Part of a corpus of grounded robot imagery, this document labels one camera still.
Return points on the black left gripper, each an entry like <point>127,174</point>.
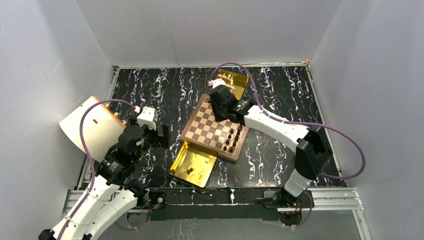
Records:
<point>163,141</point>

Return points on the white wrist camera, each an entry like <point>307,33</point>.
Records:
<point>147,116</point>
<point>214,83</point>

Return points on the wooden folding chess board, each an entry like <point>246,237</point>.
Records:
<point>202,129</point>

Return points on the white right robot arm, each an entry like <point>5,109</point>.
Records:
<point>310,144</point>

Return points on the gold tin with light pieces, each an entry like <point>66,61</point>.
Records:
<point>240,82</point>

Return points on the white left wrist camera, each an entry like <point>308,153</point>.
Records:
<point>147,116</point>

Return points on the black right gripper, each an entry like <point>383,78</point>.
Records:
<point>217,117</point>

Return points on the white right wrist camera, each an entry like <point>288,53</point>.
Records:
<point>214,83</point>

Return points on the pile of light chess pieces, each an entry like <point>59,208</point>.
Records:
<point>229,81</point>

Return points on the gold tin with dark pieces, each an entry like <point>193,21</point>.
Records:
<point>200,158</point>

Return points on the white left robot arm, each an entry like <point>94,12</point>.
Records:
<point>109,195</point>

